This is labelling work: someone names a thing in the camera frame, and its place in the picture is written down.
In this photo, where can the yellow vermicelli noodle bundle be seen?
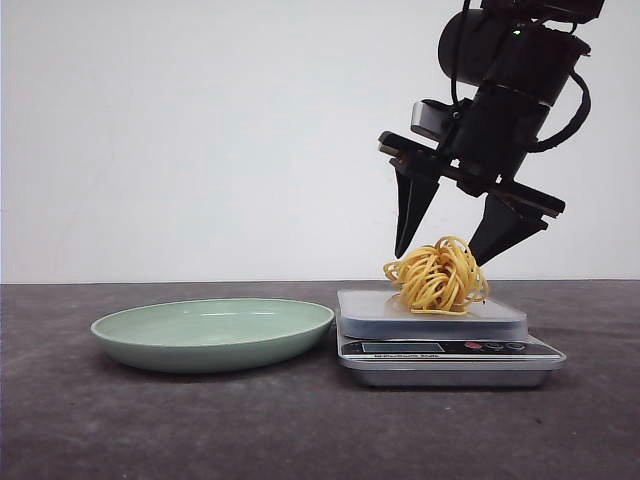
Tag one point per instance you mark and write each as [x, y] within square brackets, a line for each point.
[443, 278]

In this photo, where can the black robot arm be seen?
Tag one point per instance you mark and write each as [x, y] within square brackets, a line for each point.
[518, 55]

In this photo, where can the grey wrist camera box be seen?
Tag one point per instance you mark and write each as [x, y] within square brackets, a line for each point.
[436, 120]

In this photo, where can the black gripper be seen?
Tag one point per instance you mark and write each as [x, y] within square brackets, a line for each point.
[493, 138]

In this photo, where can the silver digital kitchen scale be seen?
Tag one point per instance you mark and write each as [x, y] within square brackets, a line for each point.
[383, 344]

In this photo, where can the light green plate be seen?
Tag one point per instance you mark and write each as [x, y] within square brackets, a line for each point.
[212, 335]

